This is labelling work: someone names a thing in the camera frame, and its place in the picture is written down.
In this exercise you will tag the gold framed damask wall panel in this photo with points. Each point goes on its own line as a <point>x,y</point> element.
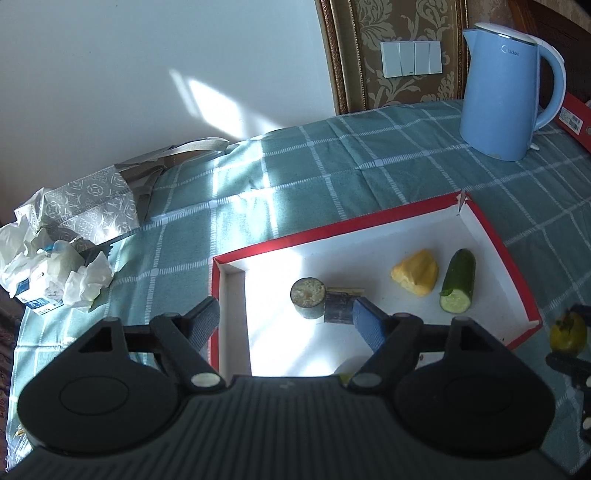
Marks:
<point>415,14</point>

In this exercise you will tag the small green tomato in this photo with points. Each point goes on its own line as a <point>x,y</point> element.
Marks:
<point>565,334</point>

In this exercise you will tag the blue electric kettle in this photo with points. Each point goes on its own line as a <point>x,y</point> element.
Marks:
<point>498,101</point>

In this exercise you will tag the cut cucumber half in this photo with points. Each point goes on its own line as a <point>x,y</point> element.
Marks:
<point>459,281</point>

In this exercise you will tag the red cardboard box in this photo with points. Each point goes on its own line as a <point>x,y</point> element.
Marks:
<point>286,341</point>

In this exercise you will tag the white light switch panel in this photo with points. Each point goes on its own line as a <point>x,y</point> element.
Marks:
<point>411,57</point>

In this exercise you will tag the grey patterned tissue box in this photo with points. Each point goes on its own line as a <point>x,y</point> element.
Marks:
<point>92,203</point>

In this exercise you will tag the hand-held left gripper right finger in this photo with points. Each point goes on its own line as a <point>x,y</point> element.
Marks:
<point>369,323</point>

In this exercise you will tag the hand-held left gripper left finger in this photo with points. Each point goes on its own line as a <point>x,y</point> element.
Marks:
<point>205,323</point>

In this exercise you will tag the red carton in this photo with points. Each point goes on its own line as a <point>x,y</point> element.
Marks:
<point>575,120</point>

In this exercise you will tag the small yellow jackfruit piece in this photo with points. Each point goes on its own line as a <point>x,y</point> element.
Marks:
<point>415,274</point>

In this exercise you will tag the white blue tissue pack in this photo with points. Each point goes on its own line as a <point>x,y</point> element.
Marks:
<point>39,302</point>

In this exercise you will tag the crumpled white tissue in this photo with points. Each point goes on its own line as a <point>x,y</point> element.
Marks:
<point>87,281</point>

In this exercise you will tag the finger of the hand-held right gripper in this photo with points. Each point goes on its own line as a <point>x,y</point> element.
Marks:
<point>565,364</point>
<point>582,314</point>

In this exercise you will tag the green plaid tablecloth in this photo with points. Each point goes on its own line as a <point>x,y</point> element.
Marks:
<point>323,152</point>

